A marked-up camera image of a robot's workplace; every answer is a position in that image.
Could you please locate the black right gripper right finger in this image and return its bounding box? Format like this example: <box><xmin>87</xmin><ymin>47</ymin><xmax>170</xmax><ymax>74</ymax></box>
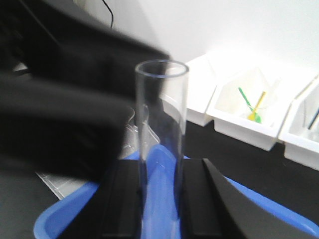
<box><xmin>180</xmin><ymin>158</ymin><xmax>315</xmax><ymax>239</ymax></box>

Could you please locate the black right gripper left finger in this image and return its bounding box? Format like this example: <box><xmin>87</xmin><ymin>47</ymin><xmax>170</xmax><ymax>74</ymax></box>
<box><xmin>59</xmin><ymin>160</ymin><xmax>142</xmax><ymax>239</ymax></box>

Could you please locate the clear glass test tube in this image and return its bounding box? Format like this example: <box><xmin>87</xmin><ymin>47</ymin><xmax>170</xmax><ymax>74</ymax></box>
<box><xmin>136</xmin><ymin>60</ymin><xmax>189</xmax><ymax>239</ymax></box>

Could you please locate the blue plastic tray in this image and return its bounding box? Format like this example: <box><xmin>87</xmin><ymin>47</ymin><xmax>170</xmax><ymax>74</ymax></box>
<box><xmin>33</xmin><ymin>145</ymin><xmax>319</xmax><ymax>239</ymax></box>

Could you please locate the yellow plastic spatula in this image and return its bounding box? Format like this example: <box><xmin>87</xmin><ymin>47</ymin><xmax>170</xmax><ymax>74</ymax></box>
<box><xmin>248</xmin><ymin>91</ymin><xmax>266</xmax><ymax>121</ymax></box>

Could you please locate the green plastic spatula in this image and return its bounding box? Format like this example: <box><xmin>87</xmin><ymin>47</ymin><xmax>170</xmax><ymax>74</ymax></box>
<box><xmin>238</xmin><ymin>87</ymin><xmax>261</xmax><ymax>123</ymax></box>

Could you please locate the left white storage bin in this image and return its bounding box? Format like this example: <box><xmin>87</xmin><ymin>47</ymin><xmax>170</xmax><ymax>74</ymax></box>
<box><xmin>160</xmin><ymin>54</ymin><xmax>217</xmax><ymax>126</ymax></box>

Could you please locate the white storage bin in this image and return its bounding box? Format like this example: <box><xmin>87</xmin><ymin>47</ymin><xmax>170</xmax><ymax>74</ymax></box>
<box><xmin>207</xmin><ymin>66</ymin><xmax>319</xmax><ymax>151</ymax></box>
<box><xmin>160</xmin><ymin>54</ymin><xmax>217</xmax><ymax>126</ymax></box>
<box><xmin>279</xmin><ymin>76</ymin><xmax>319</xmax><ymax>170</ymax></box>

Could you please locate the middle white storage bin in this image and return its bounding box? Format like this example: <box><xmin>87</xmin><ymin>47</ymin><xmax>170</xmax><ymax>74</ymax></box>
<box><xmin>207</xmin><ymin>66</ymin><xmax>319</xmax><ymax>151</ymax></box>

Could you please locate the right white storage bin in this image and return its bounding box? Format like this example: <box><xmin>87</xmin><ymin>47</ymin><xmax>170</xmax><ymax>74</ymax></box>
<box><xmin>279</xmin><ymin>76</ymin><xmax>319</xmax><ymax>170</ymax></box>

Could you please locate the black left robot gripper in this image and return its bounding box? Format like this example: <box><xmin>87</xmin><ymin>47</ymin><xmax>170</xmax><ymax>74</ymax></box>
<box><xmin>0</xmin><ymin>0</ymin><xmax>169</xmax><ymax>181</ymax></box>

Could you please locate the black power cable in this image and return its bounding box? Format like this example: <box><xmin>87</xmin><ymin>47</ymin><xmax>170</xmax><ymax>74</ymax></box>
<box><xmin>102</xmin><ymin>0</ymin><xmax>114</xmax><ymax>27</ymax></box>

